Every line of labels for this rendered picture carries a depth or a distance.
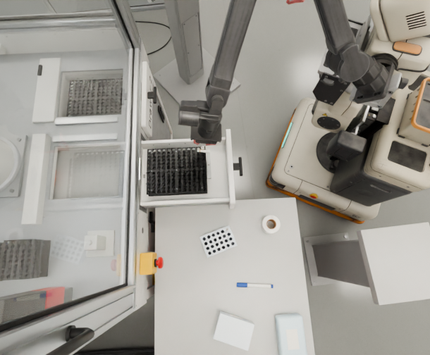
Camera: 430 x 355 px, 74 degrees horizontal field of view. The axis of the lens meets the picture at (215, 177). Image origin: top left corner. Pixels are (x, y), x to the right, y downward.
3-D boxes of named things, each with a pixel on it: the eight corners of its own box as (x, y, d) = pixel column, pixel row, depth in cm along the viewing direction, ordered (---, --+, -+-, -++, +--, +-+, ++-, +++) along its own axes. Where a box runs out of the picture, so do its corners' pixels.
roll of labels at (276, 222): (257, 223, 114) (259, 222, 110) (270, 213, 115) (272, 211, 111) (268, 237, 113) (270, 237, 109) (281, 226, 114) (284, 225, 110)
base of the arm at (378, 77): (385, 98, 78) (395, 64, 81) (371, 79, 74) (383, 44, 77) (355, 104, 86) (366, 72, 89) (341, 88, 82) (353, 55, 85)
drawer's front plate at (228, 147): (229, 139, 118) (230, 128, 107) (233, 208, 110) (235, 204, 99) (225, 139, 117) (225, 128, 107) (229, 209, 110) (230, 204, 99)
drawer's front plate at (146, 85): (152, 77, 125) (146, 60, 115) (151, 137, 118) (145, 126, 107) (148, 77, 125) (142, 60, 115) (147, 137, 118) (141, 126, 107)
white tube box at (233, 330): (252, 321, 105) (254, 324, 100) (246, 346, 103) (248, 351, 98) (220, 310, 106) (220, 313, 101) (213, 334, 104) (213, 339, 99)
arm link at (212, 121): (223, 122, 82) (223, 105, 84) (199, 120, 80) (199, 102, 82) (218, 133, 88) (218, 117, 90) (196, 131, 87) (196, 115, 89)
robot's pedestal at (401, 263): (347, 232, 188) (430, 219, 114) (357, 279, 180) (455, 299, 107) (302, 237, 187) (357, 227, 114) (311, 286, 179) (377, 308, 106)
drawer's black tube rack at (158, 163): (206, 152, 114) (205, 146, 108) (207, 194, 110) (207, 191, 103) (151, 154, 114) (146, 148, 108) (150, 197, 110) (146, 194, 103)
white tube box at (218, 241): (228, 225, 114) (229, 225, 110) (237, 246, 112) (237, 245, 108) (199, 237, 113) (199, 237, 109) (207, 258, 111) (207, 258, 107)
